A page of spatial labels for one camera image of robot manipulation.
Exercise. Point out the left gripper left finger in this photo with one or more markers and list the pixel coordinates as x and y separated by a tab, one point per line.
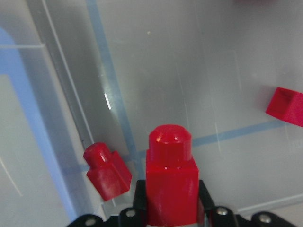
140	201

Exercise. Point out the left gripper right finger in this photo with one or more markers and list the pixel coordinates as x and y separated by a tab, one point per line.
204	204

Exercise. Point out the red block with stud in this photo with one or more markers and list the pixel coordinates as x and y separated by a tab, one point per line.
172	178

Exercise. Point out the red block lying tilted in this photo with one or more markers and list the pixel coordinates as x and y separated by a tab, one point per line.
107	171

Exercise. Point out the blue plastic tray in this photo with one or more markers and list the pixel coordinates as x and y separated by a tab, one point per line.
32	190

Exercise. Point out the red hollow block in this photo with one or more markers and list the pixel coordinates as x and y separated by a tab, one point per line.
286	105

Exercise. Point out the clear plastic storage box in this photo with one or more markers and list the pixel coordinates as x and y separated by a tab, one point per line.
113	70

